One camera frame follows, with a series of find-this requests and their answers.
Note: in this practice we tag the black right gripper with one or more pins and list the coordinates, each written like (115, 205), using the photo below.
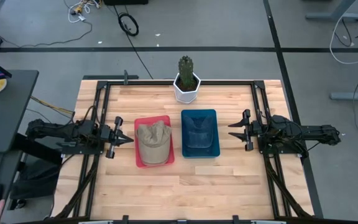
(252, 129)

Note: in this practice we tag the tan cotton cap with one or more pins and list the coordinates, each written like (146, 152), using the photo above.
(154, 149)

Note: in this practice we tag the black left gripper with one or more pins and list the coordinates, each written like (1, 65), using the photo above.
(109, 135)

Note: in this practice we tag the black office desk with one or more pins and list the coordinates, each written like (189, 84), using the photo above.
(8, 118)

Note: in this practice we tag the teal blue plastic bin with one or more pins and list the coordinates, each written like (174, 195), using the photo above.
(185, 153)

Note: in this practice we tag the black bracket post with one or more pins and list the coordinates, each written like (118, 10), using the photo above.
(235, 219)
(125, 76)
(125, 219)

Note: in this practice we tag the black floor box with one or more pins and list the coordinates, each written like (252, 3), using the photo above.
(126, 2)

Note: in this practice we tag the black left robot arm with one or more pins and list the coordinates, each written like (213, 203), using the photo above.
(57, 130)

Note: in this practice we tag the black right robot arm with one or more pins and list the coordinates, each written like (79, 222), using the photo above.
(306, 132)

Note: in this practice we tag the blue denim cap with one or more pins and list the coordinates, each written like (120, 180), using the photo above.
(199, 137)

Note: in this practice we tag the black aluminium table frame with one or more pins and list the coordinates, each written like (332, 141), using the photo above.
(228, 82)

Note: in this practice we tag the pinkish red plastic bin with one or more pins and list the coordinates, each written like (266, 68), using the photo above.
(145, 119)

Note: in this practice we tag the black bag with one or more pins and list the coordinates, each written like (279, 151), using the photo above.
(36, 180)

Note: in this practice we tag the green cactus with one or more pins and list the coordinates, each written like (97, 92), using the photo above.
(186, 70)

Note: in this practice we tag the white hexagonal plant pot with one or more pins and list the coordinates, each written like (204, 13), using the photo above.
(185, 96)

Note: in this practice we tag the grey desk foot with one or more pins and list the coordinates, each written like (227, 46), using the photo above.
(334, 16)
(353, 96)

